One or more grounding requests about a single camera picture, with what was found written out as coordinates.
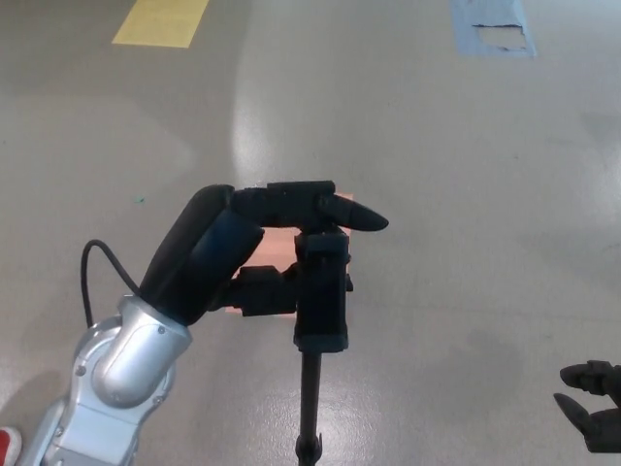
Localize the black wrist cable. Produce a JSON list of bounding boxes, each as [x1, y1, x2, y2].
[[81, 239, 143, 325]]

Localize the yellow floor marking patch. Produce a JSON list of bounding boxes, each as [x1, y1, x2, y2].
[[111, 0, 211, 49]]

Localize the black phone stand tripod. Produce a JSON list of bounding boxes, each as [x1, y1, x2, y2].
[[292, 227, 355, 466]]

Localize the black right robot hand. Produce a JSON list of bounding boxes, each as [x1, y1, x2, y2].
[[553, 359, 621, 455]]

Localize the torn blue floor marking patch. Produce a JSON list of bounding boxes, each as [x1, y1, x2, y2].
[[448, 0, 538, 59]]

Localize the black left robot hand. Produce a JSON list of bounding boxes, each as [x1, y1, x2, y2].
[[139, 180, 390, 327]]

